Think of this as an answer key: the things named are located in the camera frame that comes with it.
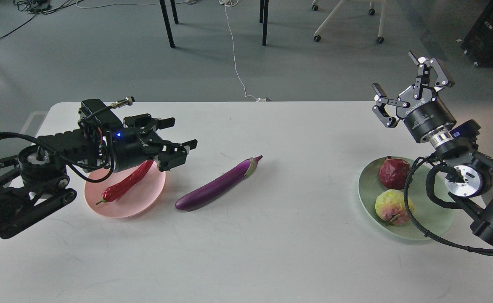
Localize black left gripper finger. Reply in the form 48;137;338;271
151;139;198;171
123;114;175;141

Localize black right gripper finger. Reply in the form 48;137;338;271
371;83;410;128
408;51;456;99

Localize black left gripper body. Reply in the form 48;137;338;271
110;128;157;173

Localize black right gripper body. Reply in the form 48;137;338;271
398;86;456;143

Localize red chili pepper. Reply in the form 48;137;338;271
95;160;154;205

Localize dark red pomegranate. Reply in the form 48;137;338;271
379;156;411;190

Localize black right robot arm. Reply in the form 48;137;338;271
372;52;493;257

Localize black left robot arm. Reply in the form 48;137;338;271
0;97;198;239

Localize pink plate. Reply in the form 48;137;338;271
84;163;166;219

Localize purple eggplant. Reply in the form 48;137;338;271
175;155;262;212

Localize white office chair base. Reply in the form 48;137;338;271
313;0;389;44

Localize green plate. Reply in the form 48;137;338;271
358;158;456;240

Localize black table legs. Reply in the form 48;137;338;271
159;0;270;48

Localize white floor cable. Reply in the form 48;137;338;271
220;0;267;102

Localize black floor cables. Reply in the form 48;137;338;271
0;0;79;49

